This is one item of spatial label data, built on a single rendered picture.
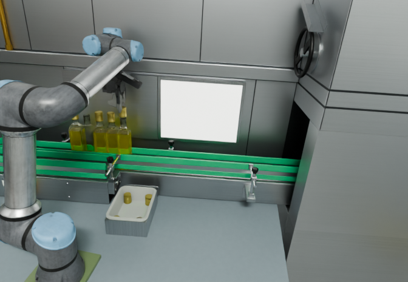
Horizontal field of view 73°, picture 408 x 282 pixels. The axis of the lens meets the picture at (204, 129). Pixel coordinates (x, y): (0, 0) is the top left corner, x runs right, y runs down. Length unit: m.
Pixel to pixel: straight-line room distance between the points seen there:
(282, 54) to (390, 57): 0.47
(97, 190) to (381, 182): 1.23
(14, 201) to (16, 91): 0.35
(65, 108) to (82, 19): 0.71
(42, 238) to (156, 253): 0.43
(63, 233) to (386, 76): 1.18
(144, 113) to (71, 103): 0.65
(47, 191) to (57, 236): 0.56
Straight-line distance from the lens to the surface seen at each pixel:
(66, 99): 0.86
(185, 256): 1.19
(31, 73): 1.67
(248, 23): 1.36
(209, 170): 1.37
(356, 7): 1.07
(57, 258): 1.04
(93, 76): 0.94
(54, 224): 1.03
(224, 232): 1.29
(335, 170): 1.25
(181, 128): 1.46
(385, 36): 1.13
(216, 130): 1.45
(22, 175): 1.01
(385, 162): 1.31
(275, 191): 1.45
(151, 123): 1.47
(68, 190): 1.48
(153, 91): 1.41
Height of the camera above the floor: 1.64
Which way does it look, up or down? 24 degrees down
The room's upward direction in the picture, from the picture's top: 4 degrees clockwise
